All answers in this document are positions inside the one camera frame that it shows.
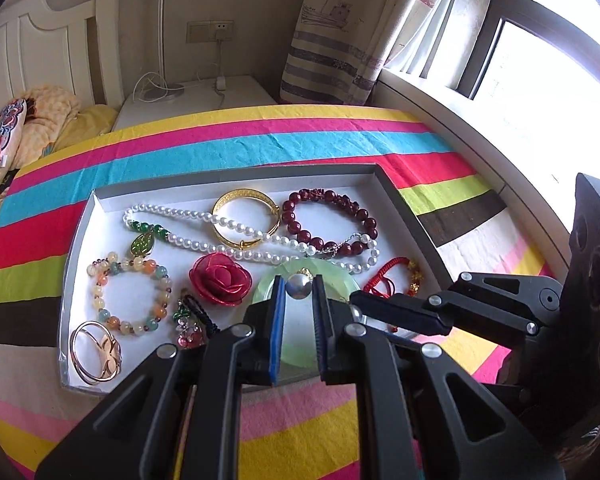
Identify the white bed headboard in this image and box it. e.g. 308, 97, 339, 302
0, 0, 124, 110

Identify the beige fluffy blanket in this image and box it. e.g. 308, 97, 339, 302
10, 84, 80, 169

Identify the red cord gold charm bracelet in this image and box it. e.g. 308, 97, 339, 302
363, 256, 426, 334

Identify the white bedside table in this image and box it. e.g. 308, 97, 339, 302
112, 76, 275, 130

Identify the wall power socket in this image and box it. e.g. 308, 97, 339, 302
186, 20, 234, 44

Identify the green glass pendant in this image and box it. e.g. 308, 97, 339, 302
130, 231, 155, 258

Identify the multicolour agate bead bracelet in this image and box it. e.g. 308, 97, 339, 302
86, 251, 173, 336

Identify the pink crystal charm pendant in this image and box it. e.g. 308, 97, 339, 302
172, 289, 220, 350

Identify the window frame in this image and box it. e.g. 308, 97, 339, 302
457, 0, 600, 99

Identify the striped patterned curtain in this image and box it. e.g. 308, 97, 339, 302
279, 0, 491, 105

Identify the striped colourful tablecloth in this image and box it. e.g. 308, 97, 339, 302
0, 105, 550, 479

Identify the dark red bead bracelet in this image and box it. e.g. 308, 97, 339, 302
280, 187, 379, 257

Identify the gold bangle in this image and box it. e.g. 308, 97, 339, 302
211, 188, 282, 249

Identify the green jade bangle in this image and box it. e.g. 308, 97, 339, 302
251, 258, 360, 370

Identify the grey cardboard tray box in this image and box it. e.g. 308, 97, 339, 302
58, 165, 451, 396

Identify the white standing lamp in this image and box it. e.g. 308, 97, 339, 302
143, 0, 184, 103

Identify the white charger with cable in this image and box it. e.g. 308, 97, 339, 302
213, 39, 226, 108

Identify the white pearl necklace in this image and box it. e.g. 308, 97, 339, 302
122, 202, 382, 274

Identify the gold knot ring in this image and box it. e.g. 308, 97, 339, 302
68, 320, 123, 387

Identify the red rose brooch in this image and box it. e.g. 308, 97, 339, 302
188, 252, 252, 307

